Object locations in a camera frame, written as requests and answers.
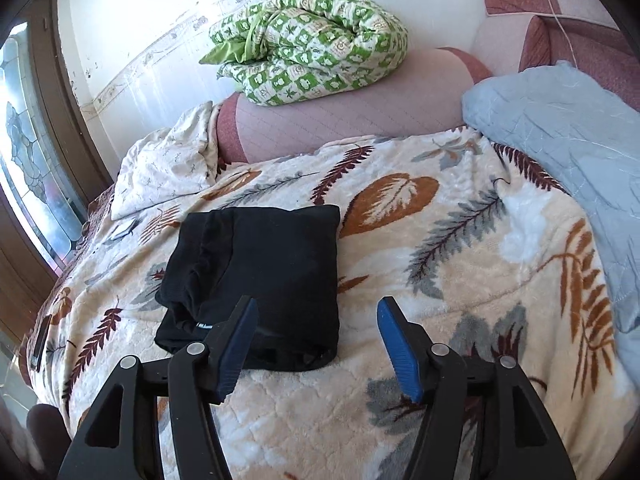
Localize black pants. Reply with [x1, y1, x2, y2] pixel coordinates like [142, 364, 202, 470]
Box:
[154, 205, 341, 372]

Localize leaf-patterned fleece blanket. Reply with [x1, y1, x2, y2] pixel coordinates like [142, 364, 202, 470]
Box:
[29, 128, 639, 479]

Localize white floral pillow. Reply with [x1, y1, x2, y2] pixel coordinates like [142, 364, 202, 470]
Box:
[111, 101, 219, 220]

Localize stained glass window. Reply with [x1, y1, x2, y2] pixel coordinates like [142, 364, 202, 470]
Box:
[1, 22, 86, 274]

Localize light blue quilted blanket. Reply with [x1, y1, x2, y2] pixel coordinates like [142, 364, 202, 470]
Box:
[461, 58, 640, 336]

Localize pink quilted bolster cushion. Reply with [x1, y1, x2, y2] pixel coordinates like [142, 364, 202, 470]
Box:
[216, 48, 491, 162]

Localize green white patterned quilt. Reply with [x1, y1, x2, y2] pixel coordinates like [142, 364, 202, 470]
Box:
[200, 0, 409, 106]

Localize pink quilted corner cushion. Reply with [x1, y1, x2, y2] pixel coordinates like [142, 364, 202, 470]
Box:
[472, 0, 639, 110]

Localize brown wooden window frame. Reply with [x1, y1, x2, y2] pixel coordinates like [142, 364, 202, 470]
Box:
[23, 0, 113, 206]

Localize white charging cable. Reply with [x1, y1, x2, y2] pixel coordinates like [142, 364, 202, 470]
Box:
[537, 0, 580, 68]

